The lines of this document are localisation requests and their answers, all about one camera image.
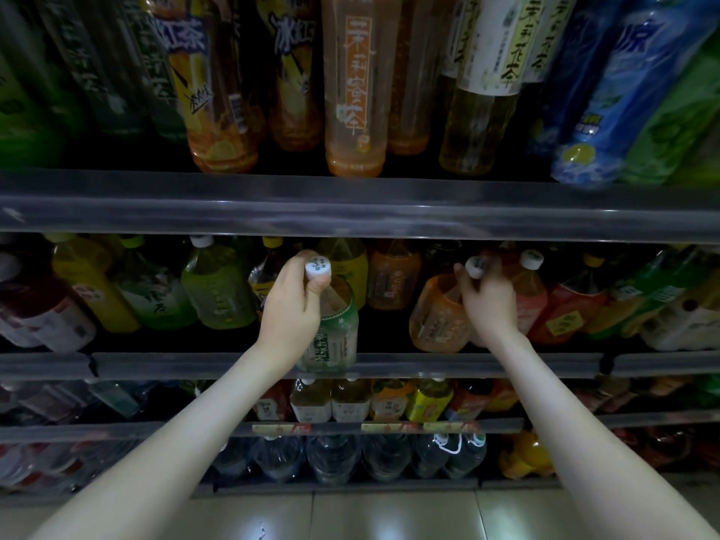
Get person's left hand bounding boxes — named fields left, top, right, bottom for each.
left=250, top=249, right=335, bottom=378

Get person's right hand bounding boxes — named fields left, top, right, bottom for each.
left=453, top=255, right=521, bottom=350

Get pale green label tea bottle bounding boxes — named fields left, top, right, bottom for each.
left=297, top=256, right=360, bottom=374

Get orange tea bottle white cap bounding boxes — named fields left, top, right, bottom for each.
left=408, top=256, right=492, bottom=354

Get dark grey store shelving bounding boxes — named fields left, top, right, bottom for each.
left=0, top=0, right=720, bottom=502

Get row of large water jugs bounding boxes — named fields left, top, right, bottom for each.
left=0, top=427, right=491, bottom=496

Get person's right forearm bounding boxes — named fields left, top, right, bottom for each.
left=489, top=331, right=716, bottom=540

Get person's left forearm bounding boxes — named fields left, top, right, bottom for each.
left=34, top=352, right=299, bottom=540

